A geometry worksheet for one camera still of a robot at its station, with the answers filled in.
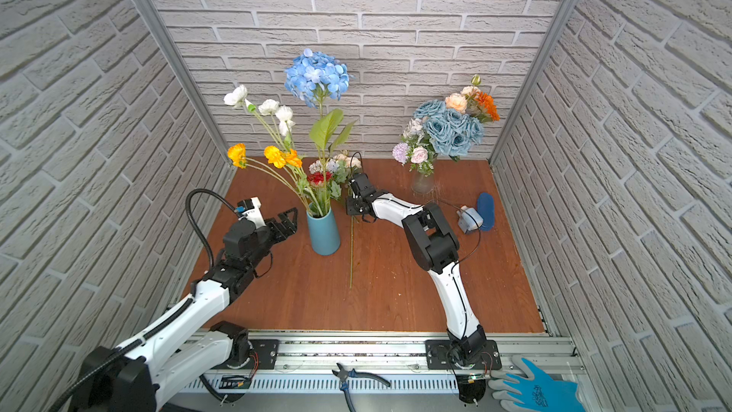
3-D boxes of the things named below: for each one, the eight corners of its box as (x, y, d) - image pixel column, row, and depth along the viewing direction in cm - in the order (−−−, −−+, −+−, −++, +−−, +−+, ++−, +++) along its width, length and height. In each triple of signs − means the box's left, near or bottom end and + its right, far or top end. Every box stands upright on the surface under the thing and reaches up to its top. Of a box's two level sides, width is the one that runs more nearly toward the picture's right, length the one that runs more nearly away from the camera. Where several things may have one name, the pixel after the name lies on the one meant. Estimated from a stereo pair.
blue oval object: (476, 230, 101) (479, 224, 98) (477, 196, 111) (480, 190, 107) (490, 233, 100) (494, 227, 97) (490, 199, 110) (494, 193, 107)
